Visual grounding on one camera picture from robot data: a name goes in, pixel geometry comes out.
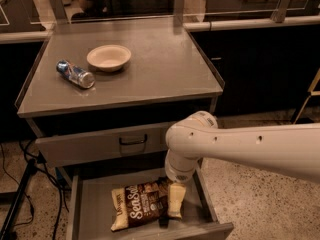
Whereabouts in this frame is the grey open middle drawer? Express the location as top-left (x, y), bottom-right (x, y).
top-left (66, 152), bottom-right (233, 240)

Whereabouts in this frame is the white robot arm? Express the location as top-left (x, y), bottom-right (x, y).
top-left (165, 111), bottom-right (320, 183)

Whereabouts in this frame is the grey metal drawer cabinet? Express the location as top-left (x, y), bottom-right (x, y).
top-left (15, 16), bottom-right (226, 167)

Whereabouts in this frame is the white paper bowl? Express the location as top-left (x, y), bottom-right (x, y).
top-left (87, 45), bottom-right (131, 72)

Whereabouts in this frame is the black tripod leg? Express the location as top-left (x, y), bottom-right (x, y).
top-left (0, 159), bottom-right (35, 240)

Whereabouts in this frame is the grey upper drawer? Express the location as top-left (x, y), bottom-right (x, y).
top-left (36, 122), bottom-right (173, 167)

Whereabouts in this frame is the wheeled cart frame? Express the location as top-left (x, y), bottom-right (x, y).
top-left (291, 68), bottom-right (320, 124)

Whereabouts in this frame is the brown sea salt chip bag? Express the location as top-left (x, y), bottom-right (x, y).
top-left (111, 177), bottom-right (186, 231)

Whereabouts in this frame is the black floor cable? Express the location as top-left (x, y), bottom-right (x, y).
top-left (0, 138), bottom-right (71, 240)

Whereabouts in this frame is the black drawer handle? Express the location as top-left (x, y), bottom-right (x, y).
top-left (119, 134), bottom-right (148, 146)

